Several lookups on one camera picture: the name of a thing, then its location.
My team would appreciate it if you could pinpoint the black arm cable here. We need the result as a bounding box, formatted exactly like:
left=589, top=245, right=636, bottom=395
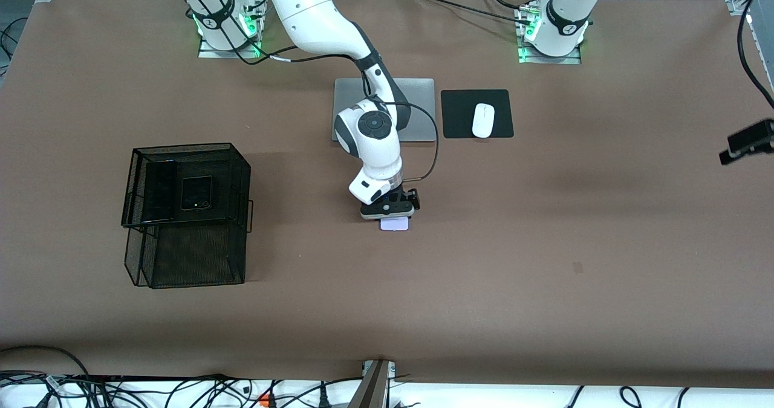
left=737, top=0, right=774, bottom=109
left=181, top=0, right=440, bottom=183

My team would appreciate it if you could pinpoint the black arching cable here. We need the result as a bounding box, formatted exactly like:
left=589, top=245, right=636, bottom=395
left=0, top=345, right=91, bottom=380

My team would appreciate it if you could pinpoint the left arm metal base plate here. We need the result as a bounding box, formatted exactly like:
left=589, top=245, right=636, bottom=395
left=518, top=42, right=582, bottom=65

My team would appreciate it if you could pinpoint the small black flip phone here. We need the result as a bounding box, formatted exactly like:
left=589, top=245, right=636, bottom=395
left=180, top=175, right=214, bottom=211

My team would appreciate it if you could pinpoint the black mesh two-tier tray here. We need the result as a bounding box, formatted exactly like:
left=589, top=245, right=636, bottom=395
left=121, top=143, right=254, bottom=289

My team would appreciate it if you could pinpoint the black mouse pad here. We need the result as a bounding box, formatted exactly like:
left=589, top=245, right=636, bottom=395
left=441, top=89, right=515, bottom=139

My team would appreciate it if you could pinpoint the white computer mouse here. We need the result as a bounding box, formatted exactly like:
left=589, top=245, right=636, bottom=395
left=472, top=103, right=495, bottom=138

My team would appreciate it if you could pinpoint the long black smartphone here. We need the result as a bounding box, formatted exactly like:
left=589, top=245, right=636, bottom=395
left=141, top=161, right=180, bottom=224

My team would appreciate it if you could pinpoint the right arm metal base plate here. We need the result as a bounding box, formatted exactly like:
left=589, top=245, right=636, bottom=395
left=198, top=32, right=262, bottom=59

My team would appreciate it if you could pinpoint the aluminium camera post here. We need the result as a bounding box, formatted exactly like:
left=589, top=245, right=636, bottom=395
left=348, top=360, right=397, bottom=408

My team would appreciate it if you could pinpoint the silver closed laptop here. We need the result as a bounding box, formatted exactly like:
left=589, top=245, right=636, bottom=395
left=331, top=78, right=437, bottom=143

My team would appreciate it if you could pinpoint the black cable across table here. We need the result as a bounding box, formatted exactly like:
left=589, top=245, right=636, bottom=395
left=413, top=0, right=533, bottom=23

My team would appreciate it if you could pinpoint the aluminium frame corner bracket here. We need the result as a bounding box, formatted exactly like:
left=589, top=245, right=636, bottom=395
left=727, top=0, right=759, bottom=41

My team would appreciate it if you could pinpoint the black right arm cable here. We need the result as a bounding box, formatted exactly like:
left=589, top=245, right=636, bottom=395
left=181, top=0, right=440, bottom=183

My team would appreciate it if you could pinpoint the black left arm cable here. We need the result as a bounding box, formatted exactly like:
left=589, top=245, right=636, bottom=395
left=737, top=0, right=774, bottom=109

